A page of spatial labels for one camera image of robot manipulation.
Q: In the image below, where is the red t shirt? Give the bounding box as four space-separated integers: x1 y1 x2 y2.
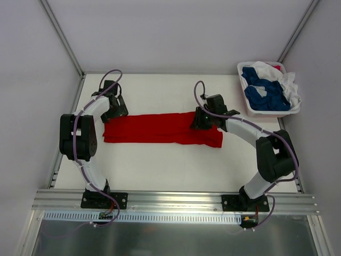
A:
103 111 223 148

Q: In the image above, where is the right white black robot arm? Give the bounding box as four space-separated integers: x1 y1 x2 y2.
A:
191 94 298 211

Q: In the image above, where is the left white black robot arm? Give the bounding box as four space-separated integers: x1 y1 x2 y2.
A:
59 80 128 208

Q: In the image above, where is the white laundry basket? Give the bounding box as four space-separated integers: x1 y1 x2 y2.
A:
237 61 301 118

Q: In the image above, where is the blue t shirt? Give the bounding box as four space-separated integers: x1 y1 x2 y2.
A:
241 67 291 111

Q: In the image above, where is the white t shirt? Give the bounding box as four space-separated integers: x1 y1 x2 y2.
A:
251 61 302 111

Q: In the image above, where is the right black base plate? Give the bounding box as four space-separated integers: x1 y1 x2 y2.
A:
221 195 270 212

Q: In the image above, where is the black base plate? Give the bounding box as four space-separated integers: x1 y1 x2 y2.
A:
221 195 270 212
80 190 128 210

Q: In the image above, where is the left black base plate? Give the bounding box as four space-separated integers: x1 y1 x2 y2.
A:
80 190 128 210

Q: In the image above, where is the aluminium mounting rail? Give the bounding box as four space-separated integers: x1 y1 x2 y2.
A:
31 189 321 215

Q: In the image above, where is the white slotted cable duct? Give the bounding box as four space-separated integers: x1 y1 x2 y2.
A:
43 210 242 225

